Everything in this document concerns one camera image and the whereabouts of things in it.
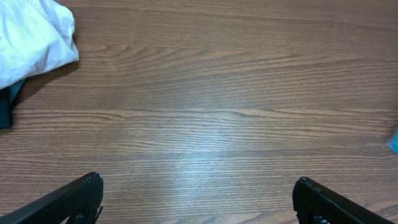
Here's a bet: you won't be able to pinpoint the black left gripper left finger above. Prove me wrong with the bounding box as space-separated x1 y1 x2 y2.
1 172 103 224

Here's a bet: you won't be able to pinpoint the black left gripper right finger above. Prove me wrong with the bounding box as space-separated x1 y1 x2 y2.
292 177 394 224

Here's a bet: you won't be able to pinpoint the light blue t-shirt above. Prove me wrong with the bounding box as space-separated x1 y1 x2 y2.
387 129 398 154

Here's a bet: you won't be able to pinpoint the dark folded garment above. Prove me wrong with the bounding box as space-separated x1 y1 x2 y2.
0 79 25 129

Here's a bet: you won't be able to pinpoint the beige folded trousers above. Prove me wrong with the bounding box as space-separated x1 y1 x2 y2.
1 0 79 88

